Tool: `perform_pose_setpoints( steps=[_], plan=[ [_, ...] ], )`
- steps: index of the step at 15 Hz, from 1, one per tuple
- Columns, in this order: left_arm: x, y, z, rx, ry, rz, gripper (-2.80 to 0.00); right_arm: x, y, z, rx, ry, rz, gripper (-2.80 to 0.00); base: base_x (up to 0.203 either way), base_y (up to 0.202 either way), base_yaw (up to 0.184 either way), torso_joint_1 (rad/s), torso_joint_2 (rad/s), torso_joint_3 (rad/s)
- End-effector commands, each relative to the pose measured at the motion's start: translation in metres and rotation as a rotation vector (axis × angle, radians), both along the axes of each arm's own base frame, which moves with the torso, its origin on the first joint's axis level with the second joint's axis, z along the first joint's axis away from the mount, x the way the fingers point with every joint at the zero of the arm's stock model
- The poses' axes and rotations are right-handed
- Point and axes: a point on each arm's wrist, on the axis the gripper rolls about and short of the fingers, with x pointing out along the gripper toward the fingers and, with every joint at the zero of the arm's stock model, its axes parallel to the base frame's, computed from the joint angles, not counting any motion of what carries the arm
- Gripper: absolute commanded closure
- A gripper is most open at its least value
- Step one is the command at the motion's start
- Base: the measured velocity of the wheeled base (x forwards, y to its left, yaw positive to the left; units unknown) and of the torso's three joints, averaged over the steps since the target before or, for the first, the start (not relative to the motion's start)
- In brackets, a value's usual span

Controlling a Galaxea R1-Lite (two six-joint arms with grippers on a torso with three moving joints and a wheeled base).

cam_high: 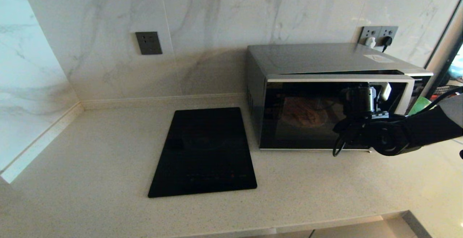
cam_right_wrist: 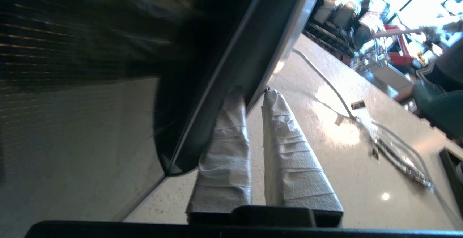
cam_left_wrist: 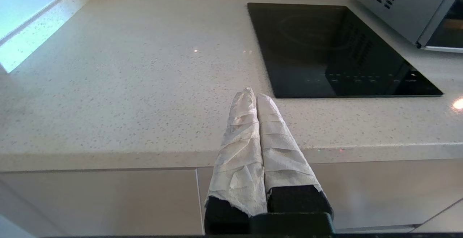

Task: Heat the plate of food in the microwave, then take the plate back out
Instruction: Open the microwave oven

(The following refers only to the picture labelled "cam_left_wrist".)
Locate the black glass induction cooktop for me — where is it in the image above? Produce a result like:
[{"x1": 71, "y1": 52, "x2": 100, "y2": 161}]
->
[{"x1": 247, "y1": 2, "x2": 444, "y2": 99}]

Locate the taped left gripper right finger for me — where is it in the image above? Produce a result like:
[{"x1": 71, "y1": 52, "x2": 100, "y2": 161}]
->
[{"x1": 256, "y1": 93, "x2": 334, "y2": 215}]

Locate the silver microwave oven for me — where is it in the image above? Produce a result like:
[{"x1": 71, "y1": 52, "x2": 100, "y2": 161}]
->
[{"x1": 353, "y1": 0, "x2": 463, "y2": 47}]

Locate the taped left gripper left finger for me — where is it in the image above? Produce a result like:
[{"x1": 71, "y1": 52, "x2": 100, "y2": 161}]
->
[{"x1": 204, "y1": 87, "x2": 268, "y2": 235}]

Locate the dark glass microwave door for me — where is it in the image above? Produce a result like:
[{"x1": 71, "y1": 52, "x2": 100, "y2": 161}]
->
[{"x1": 417, "y1": 0, "x2": 463, "y2": 53}]

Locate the angled grey cabinet front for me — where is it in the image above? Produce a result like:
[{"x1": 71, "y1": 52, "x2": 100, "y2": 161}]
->
[{"x1": 412, "y1": 199, "x2": 463, "y2": 233}]

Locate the wide grey cabinet front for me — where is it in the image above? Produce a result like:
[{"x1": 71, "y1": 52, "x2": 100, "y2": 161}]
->
[{"x1": 0, "y1": 169, "x2": 202, "y2": 237}]

